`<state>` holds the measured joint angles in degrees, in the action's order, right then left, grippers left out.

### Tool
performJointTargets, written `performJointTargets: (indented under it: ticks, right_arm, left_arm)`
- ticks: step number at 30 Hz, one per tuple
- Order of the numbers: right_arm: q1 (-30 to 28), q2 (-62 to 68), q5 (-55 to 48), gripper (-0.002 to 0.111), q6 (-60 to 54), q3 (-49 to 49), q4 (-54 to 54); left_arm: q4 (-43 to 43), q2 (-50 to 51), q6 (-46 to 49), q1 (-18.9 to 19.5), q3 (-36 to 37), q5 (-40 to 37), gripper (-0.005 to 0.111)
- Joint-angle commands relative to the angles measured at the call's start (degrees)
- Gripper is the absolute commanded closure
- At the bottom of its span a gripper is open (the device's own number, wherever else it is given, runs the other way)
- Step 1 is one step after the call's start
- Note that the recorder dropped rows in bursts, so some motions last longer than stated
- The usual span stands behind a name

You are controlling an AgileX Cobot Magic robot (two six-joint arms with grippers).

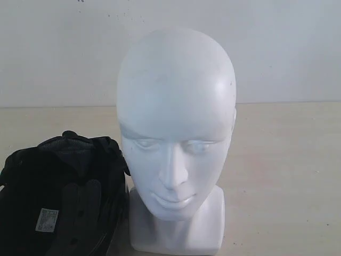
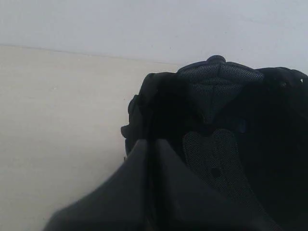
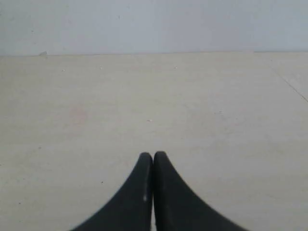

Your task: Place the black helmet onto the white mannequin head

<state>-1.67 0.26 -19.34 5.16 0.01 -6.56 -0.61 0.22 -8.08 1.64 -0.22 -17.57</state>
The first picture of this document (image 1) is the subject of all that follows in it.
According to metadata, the white mannequin head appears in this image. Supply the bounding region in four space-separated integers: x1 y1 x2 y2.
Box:
116 28 237 255

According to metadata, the black helmet with visor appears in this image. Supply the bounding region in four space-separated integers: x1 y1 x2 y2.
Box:
1 131 129 255

